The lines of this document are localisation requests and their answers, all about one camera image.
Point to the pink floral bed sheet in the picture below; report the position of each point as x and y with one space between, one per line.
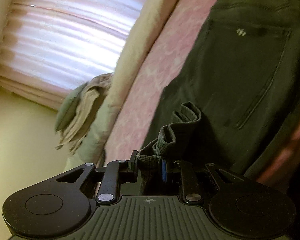
165 55

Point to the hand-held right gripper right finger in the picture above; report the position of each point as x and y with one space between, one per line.
165 171

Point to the folded beige blanket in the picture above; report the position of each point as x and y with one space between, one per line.
90 110

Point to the long rolled blanket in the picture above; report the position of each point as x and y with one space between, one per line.
145 30

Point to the olive cushion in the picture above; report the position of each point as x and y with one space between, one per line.
67 110

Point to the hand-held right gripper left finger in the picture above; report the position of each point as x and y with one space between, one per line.
133 167

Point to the pink curtain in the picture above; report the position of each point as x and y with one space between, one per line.
65 42

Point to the dark grey jeans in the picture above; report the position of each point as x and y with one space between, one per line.
227 80

